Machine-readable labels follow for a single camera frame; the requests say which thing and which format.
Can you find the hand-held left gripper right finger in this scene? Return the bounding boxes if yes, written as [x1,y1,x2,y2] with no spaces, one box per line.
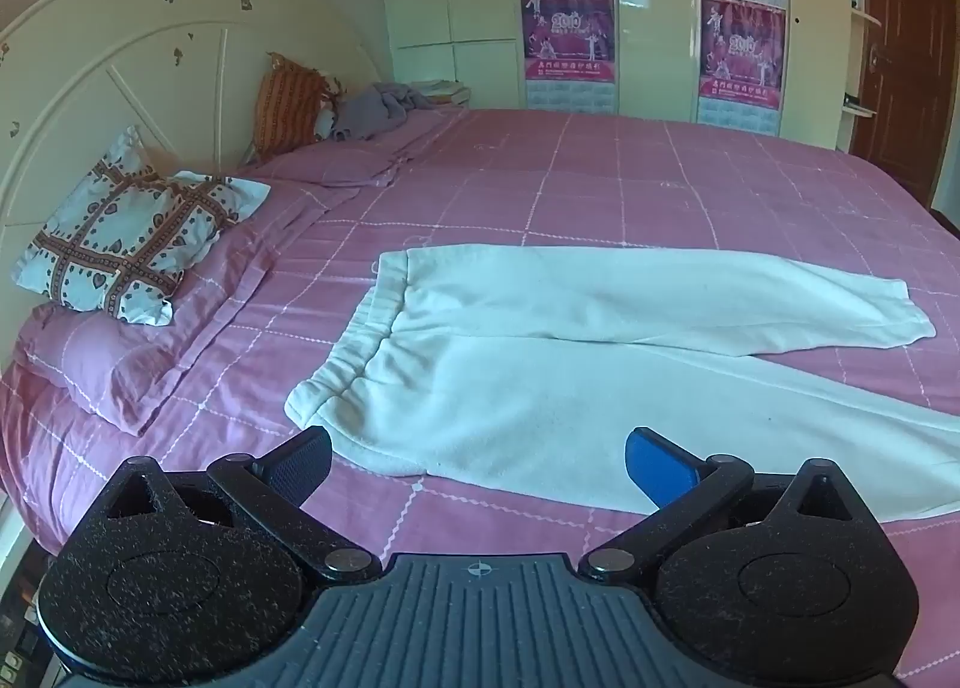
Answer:
[581,425,871,580]

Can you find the orange striped pillow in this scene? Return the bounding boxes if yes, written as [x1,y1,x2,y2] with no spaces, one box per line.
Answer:
[251,50,338,157]

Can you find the bed with pink checked sheet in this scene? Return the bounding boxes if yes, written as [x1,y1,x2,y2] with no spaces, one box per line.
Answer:
[0,107,960,561]

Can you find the white pants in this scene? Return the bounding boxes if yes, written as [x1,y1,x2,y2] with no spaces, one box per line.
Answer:
[285,245,960,520]

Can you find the stack of books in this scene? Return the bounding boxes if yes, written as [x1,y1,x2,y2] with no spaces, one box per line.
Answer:
[409,79,473,110]

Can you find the cream headboard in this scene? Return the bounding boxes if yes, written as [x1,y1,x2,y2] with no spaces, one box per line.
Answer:
[0,0,395,359]

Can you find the pink calendar poster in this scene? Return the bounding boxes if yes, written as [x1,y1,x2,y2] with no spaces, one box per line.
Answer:
[699,0,787,134]
[520,0,618,112]

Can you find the pink pillow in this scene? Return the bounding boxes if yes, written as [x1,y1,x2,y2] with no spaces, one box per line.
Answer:
[247,110,466,190]
[15,268,278,434]

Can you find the brown wooden door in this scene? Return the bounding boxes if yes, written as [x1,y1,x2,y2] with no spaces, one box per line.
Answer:
[847,0,960,209]

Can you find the heart print pillow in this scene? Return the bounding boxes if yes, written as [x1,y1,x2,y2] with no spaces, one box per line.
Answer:
[11,125,271,325]

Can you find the grey cloth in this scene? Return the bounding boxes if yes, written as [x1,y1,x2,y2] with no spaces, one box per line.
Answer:
[330,82,436,142]

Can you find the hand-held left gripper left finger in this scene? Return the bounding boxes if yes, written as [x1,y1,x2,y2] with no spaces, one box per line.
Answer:
[99,425,382,584]

